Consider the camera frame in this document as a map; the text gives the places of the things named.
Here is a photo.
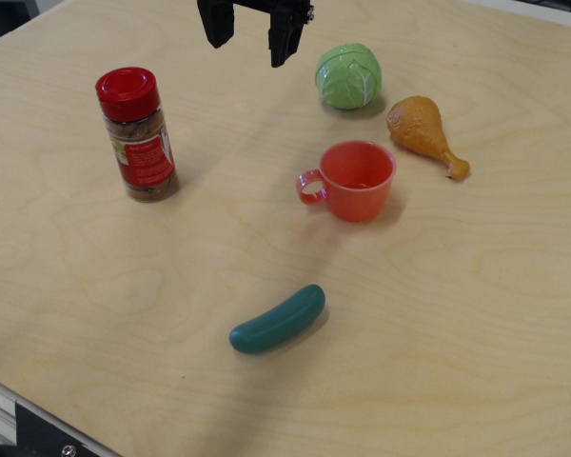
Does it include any orange plastic cup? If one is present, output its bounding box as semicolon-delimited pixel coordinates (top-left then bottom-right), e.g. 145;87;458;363
296;140;397;222

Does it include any toy chicken drumstick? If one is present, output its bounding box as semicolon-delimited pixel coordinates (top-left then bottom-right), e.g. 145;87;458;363
386;95;470;181

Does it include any black corner bracket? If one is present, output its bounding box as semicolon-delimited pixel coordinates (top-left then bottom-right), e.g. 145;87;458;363
14;401;119;457

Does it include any green toy cucumber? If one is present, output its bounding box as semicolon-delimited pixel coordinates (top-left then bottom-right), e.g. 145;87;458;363
228;285;325;354

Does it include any red lid spice jar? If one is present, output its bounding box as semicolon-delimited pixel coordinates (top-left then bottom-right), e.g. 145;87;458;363
95;67;177;202

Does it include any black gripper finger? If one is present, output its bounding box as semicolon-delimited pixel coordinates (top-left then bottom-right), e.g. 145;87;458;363
268;0;313;68
197;0;234;49

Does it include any green toy cabbage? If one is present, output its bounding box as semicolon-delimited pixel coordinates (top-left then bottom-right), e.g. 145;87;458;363
315;43;383;110

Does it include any aluminium table frame rail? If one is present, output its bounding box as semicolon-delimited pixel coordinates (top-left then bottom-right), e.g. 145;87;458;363
0;384;39;456

